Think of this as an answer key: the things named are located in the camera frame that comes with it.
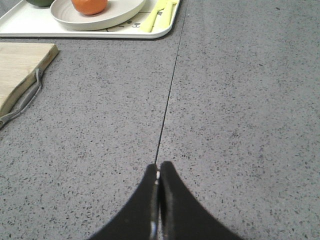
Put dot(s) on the white rectangular tray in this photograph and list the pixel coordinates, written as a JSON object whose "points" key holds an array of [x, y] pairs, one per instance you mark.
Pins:
{"points": [[25, 20]]}

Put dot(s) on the yellow plastic knife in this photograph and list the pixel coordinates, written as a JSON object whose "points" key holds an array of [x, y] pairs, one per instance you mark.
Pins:
{"points": [[147, 25]]}

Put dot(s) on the green lime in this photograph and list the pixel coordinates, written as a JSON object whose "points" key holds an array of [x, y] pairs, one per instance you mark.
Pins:
{"points": [[41, 3]]}

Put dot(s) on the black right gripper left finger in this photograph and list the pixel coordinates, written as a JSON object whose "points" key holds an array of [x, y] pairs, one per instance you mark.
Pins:
{"points": [[139, 217]]}

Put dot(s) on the wooden cutting board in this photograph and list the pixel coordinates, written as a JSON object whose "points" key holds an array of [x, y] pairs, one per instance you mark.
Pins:
{"points": [[18, 62]]}

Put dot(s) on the orange mandarin fruit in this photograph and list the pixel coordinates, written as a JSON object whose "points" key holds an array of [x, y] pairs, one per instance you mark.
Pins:
{"points": [[89, 7]]}

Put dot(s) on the beige round plate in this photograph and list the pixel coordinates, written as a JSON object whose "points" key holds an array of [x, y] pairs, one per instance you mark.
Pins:
{"points": [[116, 12]]}

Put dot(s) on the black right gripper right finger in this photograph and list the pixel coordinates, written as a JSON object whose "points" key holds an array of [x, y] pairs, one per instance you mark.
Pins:
{"points": [[183, 217]]}

